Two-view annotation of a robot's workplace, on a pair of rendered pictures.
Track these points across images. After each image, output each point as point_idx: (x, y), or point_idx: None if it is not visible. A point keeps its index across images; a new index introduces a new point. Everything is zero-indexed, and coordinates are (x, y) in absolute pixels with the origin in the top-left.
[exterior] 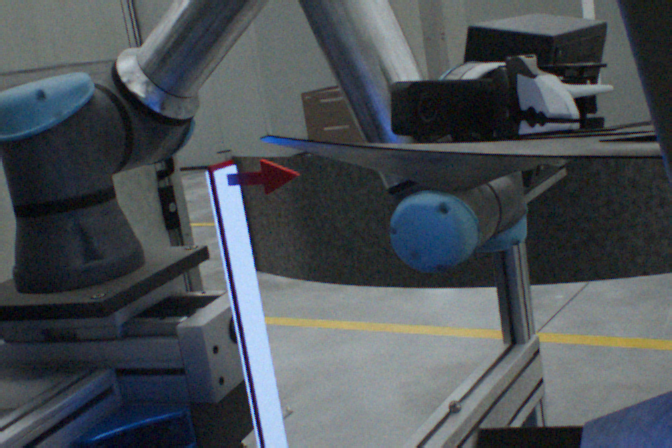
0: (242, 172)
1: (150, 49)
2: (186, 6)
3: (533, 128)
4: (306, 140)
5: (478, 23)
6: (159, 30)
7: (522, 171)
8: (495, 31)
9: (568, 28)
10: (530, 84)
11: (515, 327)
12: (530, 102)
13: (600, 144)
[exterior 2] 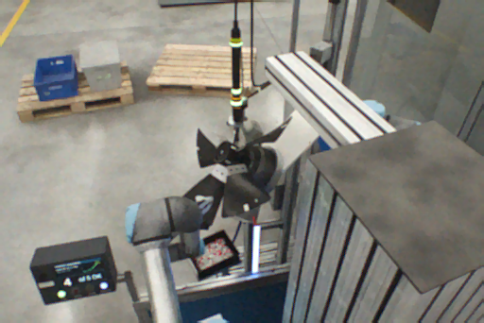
0: (255, 223)
1: (180, 314)
2: (175, 288)
3: (206, 207)
4: (268, 195)
5: (99, 252)
6: (177, 306)
7: (116, 270)
8: (106, 246)
9: (82, 240)
10: (204, 202)
11: (139, 294)
12: (205, 204)
13: (250, 178)
